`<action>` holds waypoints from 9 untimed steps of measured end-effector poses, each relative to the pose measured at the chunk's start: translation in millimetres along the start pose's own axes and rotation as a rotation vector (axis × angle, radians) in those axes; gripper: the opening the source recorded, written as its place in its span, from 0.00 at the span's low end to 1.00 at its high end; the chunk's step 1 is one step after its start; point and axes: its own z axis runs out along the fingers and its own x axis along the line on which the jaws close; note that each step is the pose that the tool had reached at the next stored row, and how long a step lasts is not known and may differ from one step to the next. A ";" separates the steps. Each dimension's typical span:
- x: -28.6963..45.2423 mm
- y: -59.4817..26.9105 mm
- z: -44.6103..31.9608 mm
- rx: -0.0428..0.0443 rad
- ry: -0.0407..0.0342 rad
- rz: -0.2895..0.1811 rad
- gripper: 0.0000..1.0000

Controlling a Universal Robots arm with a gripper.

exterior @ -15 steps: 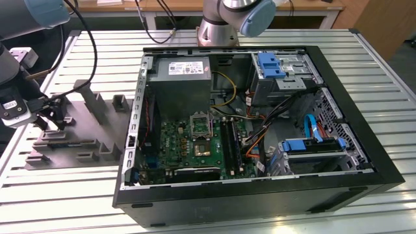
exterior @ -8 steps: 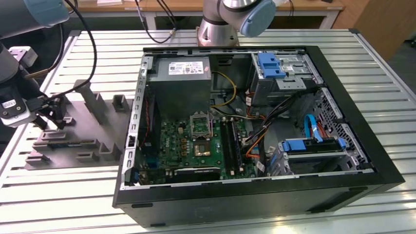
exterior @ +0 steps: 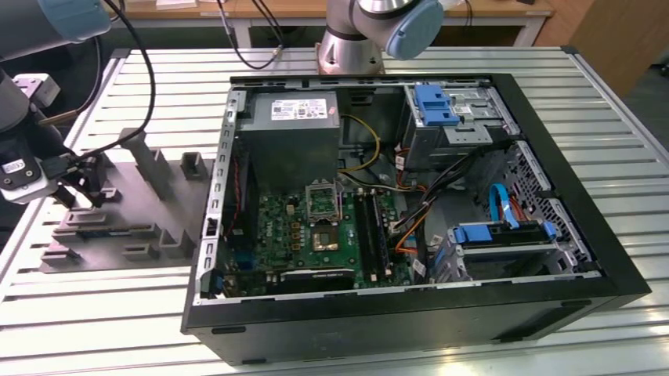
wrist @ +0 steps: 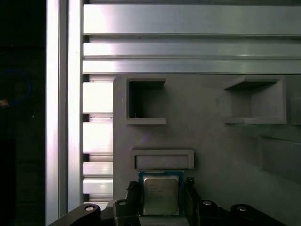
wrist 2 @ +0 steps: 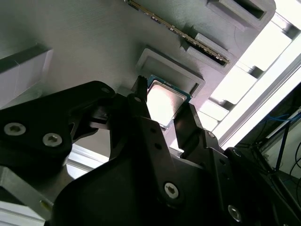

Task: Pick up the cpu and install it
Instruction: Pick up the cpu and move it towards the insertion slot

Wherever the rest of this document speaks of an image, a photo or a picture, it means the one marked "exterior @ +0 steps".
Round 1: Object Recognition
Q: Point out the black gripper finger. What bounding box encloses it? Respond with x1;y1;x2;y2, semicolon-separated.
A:
83;155;108;210
50;182;78;210

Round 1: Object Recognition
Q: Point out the CPU socket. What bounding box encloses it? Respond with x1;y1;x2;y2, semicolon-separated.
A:
309;226;344;254

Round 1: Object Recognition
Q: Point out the grey parts rack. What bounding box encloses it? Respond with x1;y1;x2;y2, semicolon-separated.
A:
38;127;218;275

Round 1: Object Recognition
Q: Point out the grey power supply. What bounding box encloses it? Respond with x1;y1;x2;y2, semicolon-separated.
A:
234;89;344;190

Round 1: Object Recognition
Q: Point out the green motherboard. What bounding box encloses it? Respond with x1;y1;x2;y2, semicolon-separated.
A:
221;186;421;293

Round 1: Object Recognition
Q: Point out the black graphics card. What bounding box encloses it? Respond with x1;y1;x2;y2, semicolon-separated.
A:
277;267;355;294

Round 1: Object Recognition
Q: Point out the black RAM slot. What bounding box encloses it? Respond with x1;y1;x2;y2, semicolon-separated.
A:
353;190;376;281
360;190;381;280
369;190;391;277

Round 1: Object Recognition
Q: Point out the blue disk carrier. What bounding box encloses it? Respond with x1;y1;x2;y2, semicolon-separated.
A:
409;83;461;128
451;220;555;247

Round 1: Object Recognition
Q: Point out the grey metal drive cage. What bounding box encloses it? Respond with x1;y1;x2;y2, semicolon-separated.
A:
401;83;521;172
427;220;596;284

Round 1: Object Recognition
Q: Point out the black PC case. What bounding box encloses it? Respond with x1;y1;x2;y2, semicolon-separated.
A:
180;72;652;367

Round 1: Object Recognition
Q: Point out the wooden cabinet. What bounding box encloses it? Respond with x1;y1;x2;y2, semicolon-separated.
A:
535;0;669;99

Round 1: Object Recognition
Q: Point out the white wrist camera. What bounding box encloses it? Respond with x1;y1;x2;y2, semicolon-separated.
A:
0;154;59;205

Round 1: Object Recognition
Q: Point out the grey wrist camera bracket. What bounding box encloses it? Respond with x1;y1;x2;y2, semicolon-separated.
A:
11;73;62;107

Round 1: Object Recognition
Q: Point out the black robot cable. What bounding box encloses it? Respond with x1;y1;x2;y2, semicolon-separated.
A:
65;0;157;160

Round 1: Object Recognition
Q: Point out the red black twisted wire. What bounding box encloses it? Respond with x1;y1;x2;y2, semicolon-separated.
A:
230;155;248;233

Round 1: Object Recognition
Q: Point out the grey white wire bundle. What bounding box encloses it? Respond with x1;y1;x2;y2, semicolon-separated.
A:
336;170;427;193

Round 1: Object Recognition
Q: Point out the orange yellow wire bundle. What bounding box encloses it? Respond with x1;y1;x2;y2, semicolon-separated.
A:
393;219;437;259

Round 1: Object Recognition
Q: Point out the black cable bundle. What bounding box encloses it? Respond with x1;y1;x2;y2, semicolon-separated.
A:
388;139;512;233

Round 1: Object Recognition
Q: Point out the blue SATA cable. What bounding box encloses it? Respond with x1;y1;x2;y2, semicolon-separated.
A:
488;183;521;231

